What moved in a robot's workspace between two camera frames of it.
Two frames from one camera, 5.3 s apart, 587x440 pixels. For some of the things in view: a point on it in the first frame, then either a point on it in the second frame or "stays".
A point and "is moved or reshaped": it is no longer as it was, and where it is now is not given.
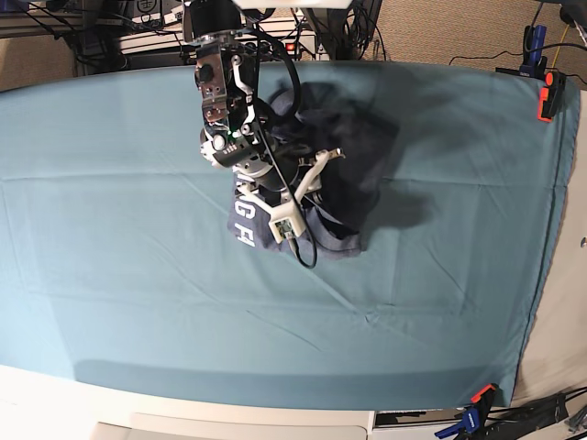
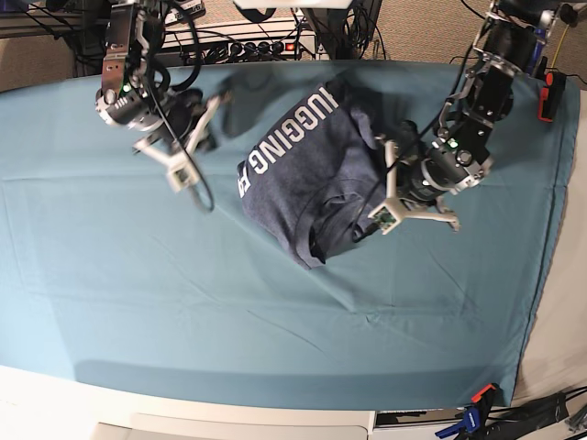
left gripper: [281, 201] -> [188, 126]
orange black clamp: [550, 95] stays
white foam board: [241, 425] stays
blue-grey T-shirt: [341, 142] is moved or reshaped
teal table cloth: [116, 254] stays
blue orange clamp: [474, 417] stays
